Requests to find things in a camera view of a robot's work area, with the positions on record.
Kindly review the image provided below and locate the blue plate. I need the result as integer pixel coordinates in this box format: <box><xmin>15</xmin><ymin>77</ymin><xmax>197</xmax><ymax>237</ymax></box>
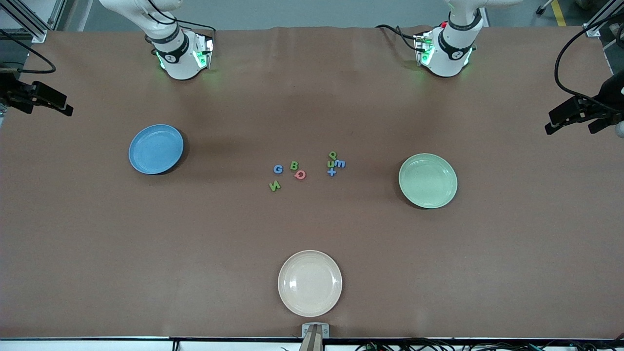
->
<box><xmin>128</xmin><ymin>124</ymin><xmax>184</xmax><ymax>175</ymax></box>

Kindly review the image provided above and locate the green plate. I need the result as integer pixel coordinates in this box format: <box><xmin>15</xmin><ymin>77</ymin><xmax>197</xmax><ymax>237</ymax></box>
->
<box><xmin>398</xmin><ymin>153</ymin><xmax>458</xmax><ymax>209</ymax></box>

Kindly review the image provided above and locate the beige plate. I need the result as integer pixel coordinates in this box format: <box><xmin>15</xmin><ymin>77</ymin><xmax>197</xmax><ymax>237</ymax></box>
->
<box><xmin>277</xmin><ymin>250</ymin><xmax>343</xmax><ymax>318</ymax></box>

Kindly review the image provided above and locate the brown table cover sheet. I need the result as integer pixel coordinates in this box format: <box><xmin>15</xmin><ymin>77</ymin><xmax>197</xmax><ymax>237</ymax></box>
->
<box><xmin>0</xmin><ymin>25</ymin><xmax>624</xmax><ymax>339</ymax></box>

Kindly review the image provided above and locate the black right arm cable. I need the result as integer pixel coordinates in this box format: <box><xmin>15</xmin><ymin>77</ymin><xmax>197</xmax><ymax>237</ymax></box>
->
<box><xmin>0</xmin><ymin>28</ymin><xmax>57</xmax><ymax>75</ymax></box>

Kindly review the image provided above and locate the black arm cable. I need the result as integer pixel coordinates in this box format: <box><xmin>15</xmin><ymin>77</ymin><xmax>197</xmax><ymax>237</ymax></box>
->
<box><xmin>0</xmin><ymin>28</ymin><xmax>57</xmax><ymax>75</ymax></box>
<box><xmin>554</xmin><ymin>22</ymin><xmax>624</xmax><ymax>105</ymax></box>

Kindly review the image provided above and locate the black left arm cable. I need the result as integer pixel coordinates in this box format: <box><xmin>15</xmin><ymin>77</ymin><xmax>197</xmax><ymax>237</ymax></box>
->
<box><xmin>554</xmin><ymin>22</ymin><xmax>624</xmax><ymax>105</ymax></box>

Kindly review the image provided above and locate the aluminium frame profile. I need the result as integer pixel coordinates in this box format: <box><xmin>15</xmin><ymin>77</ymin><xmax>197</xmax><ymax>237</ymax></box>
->
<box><xmin>0</xmin><ymin>0</ymin><xmax>66</xmax><ymax>43</ymax></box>
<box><xmin>583</xmin><ymin>0</ymin><xmax>624</xmax><ymax>38</ymax></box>

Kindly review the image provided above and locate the black base cable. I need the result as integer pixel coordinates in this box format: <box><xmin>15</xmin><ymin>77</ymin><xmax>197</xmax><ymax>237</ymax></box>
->
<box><xmin>375</xmin><ymin>23</ymin><xmax>421</xmax><ymax>52</ymax></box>
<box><xmin>145</xmin><ymin>0</ymin><xmax>217</xmax><ymax>35</ymax></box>

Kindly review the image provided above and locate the white table edge rail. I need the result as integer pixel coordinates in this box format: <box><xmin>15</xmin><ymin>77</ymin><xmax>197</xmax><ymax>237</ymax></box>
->
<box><xmin>0</xmin><ymin>338</ymin><xmax>624</xmax><ymax>351</ymax></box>

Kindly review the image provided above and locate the black cable bundle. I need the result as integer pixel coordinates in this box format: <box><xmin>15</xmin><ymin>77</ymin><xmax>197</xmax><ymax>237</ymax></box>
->
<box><xmin>356</xmin><ymin>337</ymin><xmax>624</xmax><ymax>351</ymax></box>

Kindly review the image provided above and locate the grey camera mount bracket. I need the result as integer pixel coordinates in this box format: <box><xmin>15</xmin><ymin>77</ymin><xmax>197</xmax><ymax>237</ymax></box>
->
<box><xmin>298</xmin><ymin>323</ymin><xmax>330</xmax><ymax>351</ymax></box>

